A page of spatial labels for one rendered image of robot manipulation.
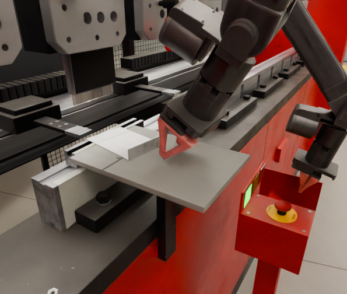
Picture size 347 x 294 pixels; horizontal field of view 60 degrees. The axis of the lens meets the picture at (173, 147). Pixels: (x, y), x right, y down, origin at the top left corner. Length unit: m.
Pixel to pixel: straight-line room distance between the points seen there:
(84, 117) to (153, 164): 0.44
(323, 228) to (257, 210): 1.33
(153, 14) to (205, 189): 0.36
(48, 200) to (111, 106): 0.49
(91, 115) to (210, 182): 0.55
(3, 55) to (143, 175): 0.25
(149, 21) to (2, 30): 0.29
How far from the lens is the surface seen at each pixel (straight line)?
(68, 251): 0.55
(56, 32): 0.47
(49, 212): 0.58
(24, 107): 0.74
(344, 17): 2.54
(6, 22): 0.43
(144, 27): 0.61
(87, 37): 0.51
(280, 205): 0.77
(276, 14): 0.34
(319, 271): 1.82
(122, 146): 0.57
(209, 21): 0.40
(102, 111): 0.95
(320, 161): 0.79
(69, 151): 0.58
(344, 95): 0.72
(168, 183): 0.45
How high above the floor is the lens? 1.25
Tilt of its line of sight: 26 degrees down
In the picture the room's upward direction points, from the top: straight up
